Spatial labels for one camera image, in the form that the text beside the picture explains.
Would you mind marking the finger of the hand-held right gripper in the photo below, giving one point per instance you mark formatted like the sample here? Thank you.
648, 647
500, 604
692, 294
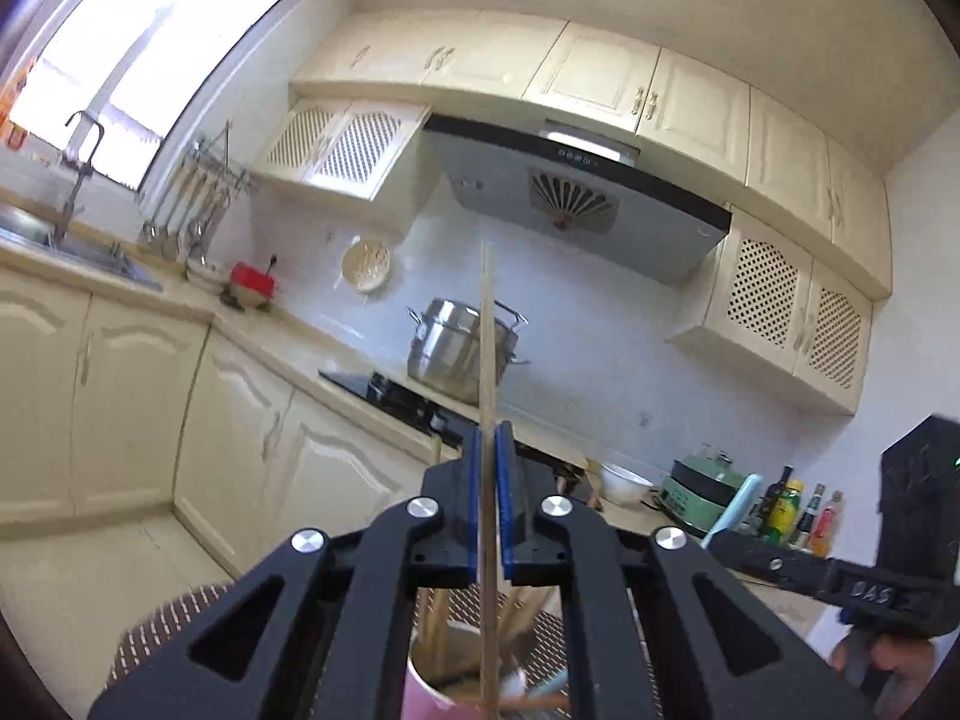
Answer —
772, 559

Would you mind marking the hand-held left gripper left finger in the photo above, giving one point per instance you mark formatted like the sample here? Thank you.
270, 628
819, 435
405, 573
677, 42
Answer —
471, 495

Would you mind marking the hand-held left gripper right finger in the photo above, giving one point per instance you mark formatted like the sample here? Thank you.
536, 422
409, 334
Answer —
506, 495

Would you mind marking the light blue knife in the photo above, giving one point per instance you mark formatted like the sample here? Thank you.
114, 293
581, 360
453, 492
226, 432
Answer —
739, 506

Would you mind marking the bundle of wooden chopsticks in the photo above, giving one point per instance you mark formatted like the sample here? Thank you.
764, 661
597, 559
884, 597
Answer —
435, 622

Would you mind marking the single wooden chopstick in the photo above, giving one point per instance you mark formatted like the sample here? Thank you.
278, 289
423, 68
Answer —
487, 352

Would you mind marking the pink cup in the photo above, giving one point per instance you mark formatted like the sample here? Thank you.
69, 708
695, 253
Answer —
420, 705

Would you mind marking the person's right hand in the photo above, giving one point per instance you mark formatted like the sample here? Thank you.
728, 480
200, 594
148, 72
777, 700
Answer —
900, 660

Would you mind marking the dark soy sauce bottle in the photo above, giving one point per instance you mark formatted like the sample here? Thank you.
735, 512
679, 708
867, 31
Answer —
810, 517

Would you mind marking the clear bottle red label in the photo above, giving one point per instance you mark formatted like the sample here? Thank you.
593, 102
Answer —
826, 525

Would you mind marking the dark glass bottle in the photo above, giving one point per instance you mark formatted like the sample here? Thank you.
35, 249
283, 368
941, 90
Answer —
780, 484

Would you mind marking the green electric cooker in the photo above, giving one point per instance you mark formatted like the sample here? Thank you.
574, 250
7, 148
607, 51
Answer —
694, 487

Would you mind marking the white bowl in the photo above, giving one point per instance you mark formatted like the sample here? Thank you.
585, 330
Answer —
626, 484

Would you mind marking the black gas stove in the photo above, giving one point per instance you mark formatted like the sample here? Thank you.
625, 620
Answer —
390, 401

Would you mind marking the stainless steel steamer pot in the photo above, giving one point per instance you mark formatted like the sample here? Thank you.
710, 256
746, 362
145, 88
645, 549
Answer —
442, 352

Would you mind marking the cream lattice door cabinet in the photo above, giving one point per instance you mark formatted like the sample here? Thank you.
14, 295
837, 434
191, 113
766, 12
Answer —
806, 315
352, 139

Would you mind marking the cream perforated colander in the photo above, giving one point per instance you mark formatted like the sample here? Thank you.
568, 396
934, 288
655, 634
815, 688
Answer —
367, 264

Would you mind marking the beige kitchen countertop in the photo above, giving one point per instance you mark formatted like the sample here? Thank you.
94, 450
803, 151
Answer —
255, 334

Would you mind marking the red pot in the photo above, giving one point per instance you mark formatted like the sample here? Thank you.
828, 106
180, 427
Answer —
251, 277

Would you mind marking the grey range hood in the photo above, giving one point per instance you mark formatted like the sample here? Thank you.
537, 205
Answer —
652, 217

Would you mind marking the brown polka dot tablecloth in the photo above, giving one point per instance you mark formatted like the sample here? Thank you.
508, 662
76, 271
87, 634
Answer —
172, 615

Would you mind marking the stacked white dishes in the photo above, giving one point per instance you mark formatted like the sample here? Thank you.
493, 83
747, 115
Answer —
206, 277

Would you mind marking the hanging metal kitchen utensil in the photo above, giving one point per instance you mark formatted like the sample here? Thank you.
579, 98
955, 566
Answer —
210, 229
195, 225
161, 217
178, 221

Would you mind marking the stainless steel sink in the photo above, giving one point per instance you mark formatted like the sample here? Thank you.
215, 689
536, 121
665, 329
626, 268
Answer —
45, 232

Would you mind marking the metal sink faucet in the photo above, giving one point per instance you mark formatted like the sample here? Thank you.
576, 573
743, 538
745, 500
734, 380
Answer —
75, 187

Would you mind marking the kitchen window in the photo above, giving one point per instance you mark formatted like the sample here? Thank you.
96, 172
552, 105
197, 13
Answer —
135, 37

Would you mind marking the orange bottle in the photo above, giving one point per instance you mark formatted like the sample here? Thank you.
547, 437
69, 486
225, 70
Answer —
9, 94

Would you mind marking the double wall outlet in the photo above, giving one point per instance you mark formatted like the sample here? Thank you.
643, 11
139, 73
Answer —
718, 453

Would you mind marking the white wall outlet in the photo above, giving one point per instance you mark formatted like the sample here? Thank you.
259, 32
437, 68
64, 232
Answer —
272, 261

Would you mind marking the metal wall utensil rack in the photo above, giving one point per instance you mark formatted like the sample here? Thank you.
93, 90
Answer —
214, 165

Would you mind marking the cream upper wall cabinets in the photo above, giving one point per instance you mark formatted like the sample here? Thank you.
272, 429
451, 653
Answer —
697, 112

